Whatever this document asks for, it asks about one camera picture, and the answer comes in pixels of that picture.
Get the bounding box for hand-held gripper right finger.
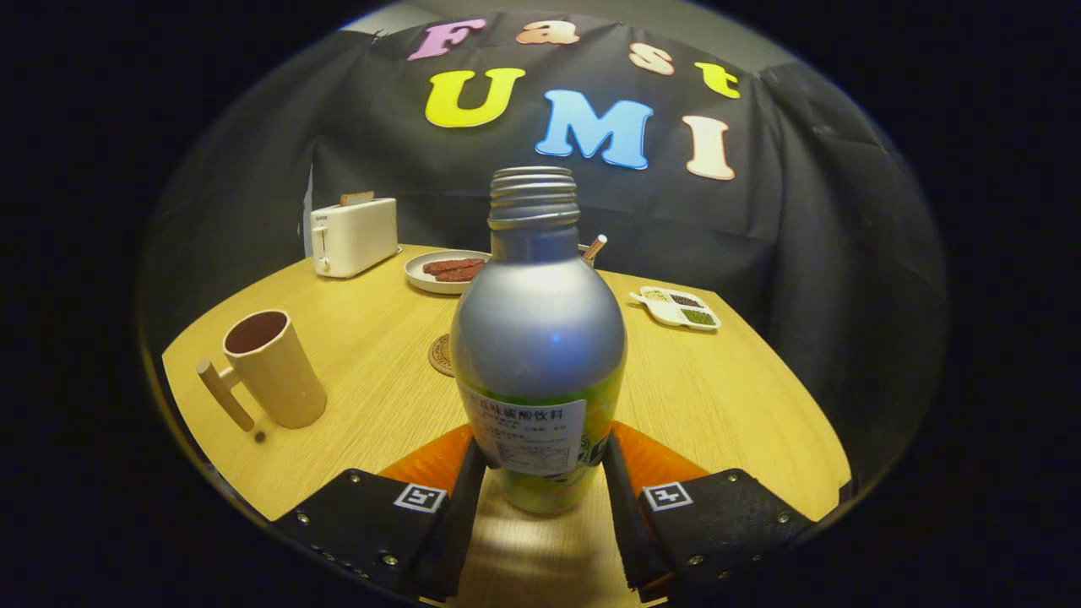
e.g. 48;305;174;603
601;421;816;604

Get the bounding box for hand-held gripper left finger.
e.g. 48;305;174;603
274;422;491;602

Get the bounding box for silver juice bottle green label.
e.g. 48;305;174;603
449;166;628;516

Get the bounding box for beige cup wooden handle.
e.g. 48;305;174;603
197;309;329;433

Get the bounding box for wooden table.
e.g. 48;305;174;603
160;243;852;608

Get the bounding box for white divided dish with grains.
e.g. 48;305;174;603
629;286;722;331

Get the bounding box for white round plate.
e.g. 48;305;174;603
405;249;492;296

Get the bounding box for brown meat slices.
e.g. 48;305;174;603
422;258;487;283

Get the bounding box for white toaster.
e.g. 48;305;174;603
310;198;400;279

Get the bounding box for black backdrop cloth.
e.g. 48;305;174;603
139;10;951;482

